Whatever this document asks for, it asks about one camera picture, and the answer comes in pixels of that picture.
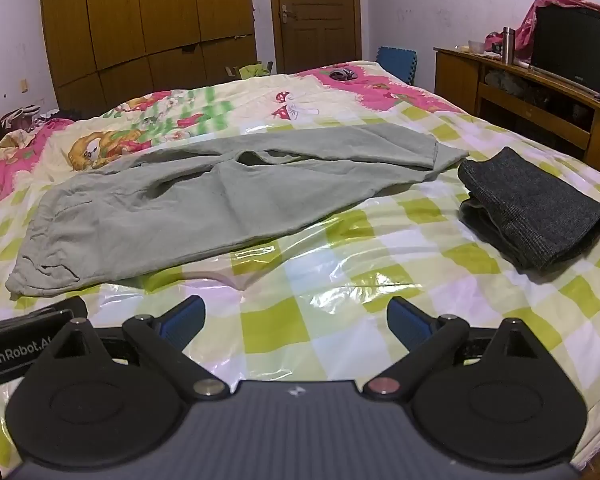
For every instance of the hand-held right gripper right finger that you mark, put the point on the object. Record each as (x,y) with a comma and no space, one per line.
(406,321)

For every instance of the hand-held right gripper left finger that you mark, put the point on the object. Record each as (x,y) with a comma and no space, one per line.
(184,321)

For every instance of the grey-green pants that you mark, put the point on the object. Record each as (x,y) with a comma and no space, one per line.
(180,210)

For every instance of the dark grey folded pants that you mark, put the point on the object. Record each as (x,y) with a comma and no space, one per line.
(530,205)

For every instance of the bed with checked cover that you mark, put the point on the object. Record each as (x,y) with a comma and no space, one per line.
(330,270)

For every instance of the cartoon printed quilt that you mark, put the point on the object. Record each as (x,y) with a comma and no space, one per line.
(145,110)

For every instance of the pile of clothes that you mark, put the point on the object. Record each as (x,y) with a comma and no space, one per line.
(27,116)

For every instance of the wooden cabinet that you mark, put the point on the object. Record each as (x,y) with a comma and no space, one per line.
(455,80)

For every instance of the small black cloth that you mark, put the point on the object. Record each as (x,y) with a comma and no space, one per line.
(342,74)

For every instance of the dark cloth in cabinet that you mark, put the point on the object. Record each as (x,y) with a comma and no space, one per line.
(502,84)

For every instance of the yellow-green cloth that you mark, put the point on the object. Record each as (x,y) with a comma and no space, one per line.
(254,71)

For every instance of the metal thermos bottle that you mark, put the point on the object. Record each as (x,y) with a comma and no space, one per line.
(508,45)

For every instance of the brown wooden wardrobe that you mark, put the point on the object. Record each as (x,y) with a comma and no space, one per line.
(130,20)

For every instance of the black television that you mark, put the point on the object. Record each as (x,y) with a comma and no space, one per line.
(575,45)

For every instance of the brown wooden door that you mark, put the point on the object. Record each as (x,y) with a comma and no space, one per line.
(315,10)

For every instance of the pink cloth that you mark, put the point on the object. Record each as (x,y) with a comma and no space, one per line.
(530,20)

